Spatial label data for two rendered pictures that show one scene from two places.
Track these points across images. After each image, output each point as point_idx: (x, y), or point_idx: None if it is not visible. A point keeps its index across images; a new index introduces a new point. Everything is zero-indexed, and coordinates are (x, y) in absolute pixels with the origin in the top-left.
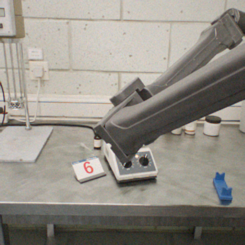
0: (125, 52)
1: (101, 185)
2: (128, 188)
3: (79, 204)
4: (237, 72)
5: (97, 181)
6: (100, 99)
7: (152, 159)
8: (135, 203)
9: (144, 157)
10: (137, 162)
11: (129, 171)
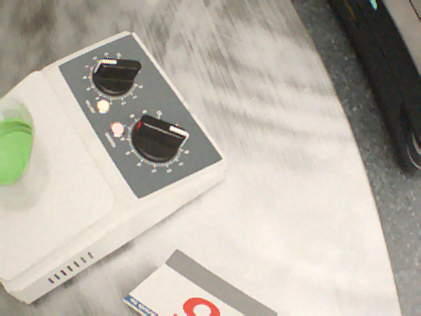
0: None
1: (264, 238)
2: (250, 123)
3: (389, 254)
4: None
5: (246, 264)
6: None
7: (89, 50)
8: (322, 74)
9: (112, 70)
10: (130, 99)
11: (189, 123)
